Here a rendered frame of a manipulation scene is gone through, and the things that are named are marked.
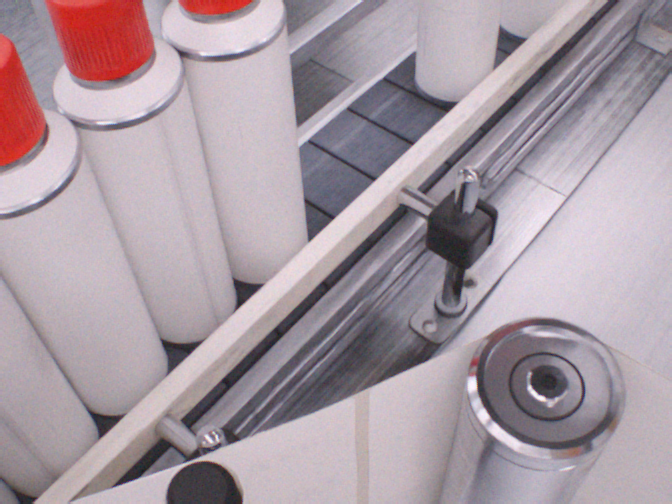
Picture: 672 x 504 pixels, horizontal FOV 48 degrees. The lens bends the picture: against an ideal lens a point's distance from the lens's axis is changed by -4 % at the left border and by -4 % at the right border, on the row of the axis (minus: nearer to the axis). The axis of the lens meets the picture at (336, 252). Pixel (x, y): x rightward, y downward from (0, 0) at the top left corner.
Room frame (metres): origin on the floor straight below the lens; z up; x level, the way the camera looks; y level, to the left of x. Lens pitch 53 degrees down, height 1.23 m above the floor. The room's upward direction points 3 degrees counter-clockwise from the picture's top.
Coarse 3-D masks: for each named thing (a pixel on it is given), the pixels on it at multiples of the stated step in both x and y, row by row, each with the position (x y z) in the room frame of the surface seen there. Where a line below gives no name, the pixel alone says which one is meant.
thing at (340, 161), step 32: (608, 0) 0.49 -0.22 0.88; (576, 32) 0.45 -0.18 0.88; (544, 64) 0.42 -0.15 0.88; (384, 96) 0.39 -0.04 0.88; (416, 96) 0.39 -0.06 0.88; (512, 96) 0.39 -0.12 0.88; (352, 128) 0.36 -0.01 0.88; (384, 128) 0.36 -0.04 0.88; (416, 128) 0.36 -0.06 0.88; (480, 128) 0.36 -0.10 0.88; (320, 160) 0.34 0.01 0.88; (352, 160) 0.34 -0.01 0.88; (384, 160) 0.33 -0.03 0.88; (448, 160) 0.33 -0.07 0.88; (320, 192) 0.31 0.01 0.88; (352, 192) 0.31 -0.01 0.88; (320, 224) 0.29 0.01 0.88; (384, 224) 0.28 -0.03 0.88; (352, 256) 0.26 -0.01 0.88; (320, 288) 0.24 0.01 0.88; (288, 320) 0.22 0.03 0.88; (192, 352) 0.21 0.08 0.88; (256, 352) 0.20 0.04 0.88; (224, 384) 0.19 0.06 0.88; (192, 416) 0.17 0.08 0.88; (160, 448) 0.15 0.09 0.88; (128, 480) 0.14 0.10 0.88
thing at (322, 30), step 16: (352, 0) 0.39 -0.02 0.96; (368, 0) 0.39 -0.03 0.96; (384, 0) 0.40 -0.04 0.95; (320, 16) 0.37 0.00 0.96; (336, 16) 0.37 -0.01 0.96; (352, 16) 0.38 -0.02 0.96; (304, 32) 0.36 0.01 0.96; (320, 32) 0.36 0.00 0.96; (336, 32) 0.37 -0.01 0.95; (304, 48) 0.35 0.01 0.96; (320, 48) 0.36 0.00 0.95
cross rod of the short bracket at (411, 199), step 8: (400, 192) 0.28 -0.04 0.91; (408, 192) 0.28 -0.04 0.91; (416, 192) 0.28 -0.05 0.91; (400, 200) 0.28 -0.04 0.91; (408, 200) 0.28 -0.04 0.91; (416, 200) 0.27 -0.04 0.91; (424, 200) 0.27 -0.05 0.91; (432, 200) 0.27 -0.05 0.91; (408, 208) 0.27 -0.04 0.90; (416, 208) 0.27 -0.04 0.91; (424, 208) 0.27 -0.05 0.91; (432, 208) 0.27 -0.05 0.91; (424, 216) 0.27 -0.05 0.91
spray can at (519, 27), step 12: (504, 0) 0.46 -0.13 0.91; (516, 0) 0.45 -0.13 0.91; (528, 0) 0.44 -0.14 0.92; (540, 0) 0.44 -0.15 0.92; (552, 0) 0.44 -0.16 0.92; (564, 0) 0.44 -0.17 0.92; (504, 12) 0.46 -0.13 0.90; (516, 12) 0.45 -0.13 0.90; (528, 12) 0.44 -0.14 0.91; (540, 12) 0.44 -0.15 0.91; (552, 12) 0.44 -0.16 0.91; (504, 24) 0.45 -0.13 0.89; (516, 24) 0.45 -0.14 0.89; (528, 24) 0.44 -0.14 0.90; (540, 24) 0.44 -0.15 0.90; (516, 36) 0.45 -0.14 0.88; (528, 36) 0.44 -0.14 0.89
